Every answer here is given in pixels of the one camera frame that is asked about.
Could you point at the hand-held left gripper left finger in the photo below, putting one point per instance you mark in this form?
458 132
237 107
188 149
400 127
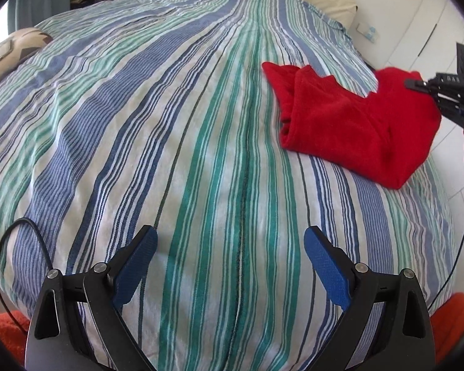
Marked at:
133 274

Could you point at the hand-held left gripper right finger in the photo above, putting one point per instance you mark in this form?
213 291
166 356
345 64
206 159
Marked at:
328 274

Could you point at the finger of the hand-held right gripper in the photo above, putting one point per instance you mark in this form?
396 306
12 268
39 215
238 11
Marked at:
440 82
454 110

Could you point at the red sweater with white figure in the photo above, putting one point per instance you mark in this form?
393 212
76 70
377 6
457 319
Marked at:
352 131

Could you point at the white wardrobe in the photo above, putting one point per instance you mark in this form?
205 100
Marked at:
417 38

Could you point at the striped bed cover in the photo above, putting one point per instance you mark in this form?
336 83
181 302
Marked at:
178 143

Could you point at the patterned brown cushion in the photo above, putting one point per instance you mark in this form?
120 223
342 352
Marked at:
11 52

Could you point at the teal curtain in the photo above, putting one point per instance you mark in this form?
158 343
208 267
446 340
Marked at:
38 4

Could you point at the wall socket with blue sticker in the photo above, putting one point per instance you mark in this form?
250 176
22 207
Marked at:
368 32

